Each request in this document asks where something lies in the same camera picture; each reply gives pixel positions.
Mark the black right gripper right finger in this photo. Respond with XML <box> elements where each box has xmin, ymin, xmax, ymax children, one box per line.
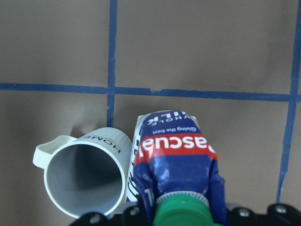
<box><xmin>226</xmin><ymin>203</ymin><xmax>301</xmax><ymax>226</ymax></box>

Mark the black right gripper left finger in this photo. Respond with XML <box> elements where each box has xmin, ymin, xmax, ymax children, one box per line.
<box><xmin>70</xmin><ymin>203</ymin><xmax>149</xmax><ymax>226</ymax></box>

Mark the blue white milk carton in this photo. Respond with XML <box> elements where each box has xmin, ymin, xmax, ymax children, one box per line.
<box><xmin>127</xmin><ymin>110</ymin><xmax>228</xmax><ymax>226</ymax></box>

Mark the white HOME mug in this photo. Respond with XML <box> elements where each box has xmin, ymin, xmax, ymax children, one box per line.
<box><xmin>32</xmin><ymin>127</ymin><xmax>132</xmax><ymax>218</ymax></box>

